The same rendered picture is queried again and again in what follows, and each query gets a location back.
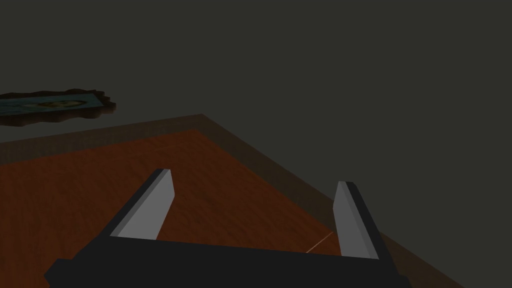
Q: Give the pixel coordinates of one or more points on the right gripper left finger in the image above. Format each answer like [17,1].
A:
[146,211]

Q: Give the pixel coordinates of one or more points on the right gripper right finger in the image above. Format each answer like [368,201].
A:
[353,224]

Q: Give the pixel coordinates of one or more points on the dark framed wall picture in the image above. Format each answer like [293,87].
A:
[52,106]

